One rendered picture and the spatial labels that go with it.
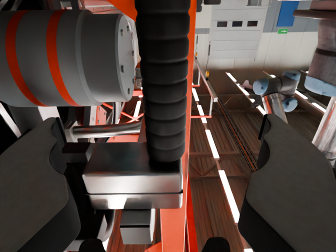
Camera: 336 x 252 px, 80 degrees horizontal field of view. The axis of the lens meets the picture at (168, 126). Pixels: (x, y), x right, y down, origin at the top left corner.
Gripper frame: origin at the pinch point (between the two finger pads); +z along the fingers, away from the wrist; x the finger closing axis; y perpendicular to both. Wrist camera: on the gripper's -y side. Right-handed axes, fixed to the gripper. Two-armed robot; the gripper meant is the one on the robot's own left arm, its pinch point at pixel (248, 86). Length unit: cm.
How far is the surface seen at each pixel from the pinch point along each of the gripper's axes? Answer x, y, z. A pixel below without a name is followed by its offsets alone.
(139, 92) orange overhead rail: -18, -206, 525
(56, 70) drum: 93, 27, -78
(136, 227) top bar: 85, 17, -94
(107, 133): 87, 12, -70
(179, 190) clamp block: 81, 21, -94
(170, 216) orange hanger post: 51, -76, -30
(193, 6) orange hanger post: 58, 38, -32
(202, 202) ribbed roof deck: -269, -611, 376
